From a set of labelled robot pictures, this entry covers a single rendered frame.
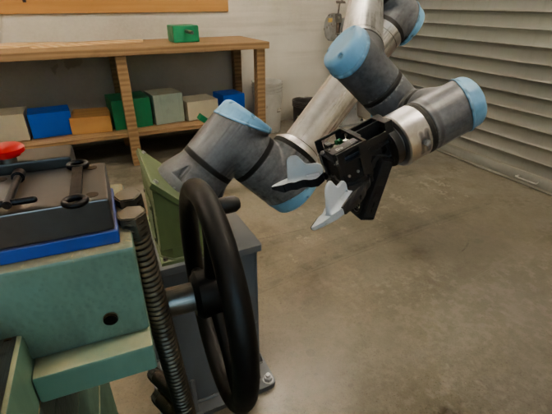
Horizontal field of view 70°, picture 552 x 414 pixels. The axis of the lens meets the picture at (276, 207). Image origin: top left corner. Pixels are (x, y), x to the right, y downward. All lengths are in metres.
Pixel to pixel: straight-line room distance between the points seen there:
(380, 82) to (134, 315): 0.57
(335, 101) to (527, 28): 2.22
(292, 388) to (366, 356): 0.30
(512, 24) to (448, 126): 2.62
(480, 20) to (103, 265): 3.28
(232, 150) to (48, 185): 0.69
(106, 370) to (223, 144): 0.72
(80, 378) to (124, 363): 0.04
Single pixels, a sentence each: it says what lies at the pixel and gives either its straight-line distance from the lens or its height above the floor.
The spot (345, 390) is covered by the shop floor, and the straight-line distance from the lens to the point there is 1.45.
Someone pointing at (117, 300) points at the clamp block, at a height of 0.91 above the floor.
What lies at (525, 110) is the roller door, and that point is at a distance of 3.21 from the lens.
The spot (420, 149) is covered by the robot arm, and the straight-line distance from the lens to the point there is 0.67.
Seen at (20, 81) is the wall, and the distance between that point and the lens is 3.75.
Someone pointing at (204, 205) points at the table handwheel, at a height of 0.95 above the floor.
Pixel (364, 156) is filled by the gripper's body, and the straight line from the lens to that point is 0.61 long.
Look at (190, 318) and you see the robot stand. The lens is 1.16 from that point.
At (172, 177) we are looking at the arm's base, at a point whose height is 0.74.
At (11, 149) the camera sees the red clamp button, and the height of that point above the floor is 1.02.
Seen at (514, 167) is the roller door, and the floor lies 0.09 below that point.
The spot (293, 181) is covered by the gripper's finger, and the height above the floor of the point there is 0.86.
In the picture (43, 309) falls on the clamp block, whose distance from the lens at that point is 0.37.
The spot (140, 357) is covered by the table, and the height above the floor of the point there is 0.86.
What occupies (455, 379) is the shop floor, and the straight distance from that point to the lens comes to 1.58.
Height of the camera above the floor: 1.14
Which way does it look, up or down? 28 degrees down
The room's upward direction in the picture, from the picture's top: straight up
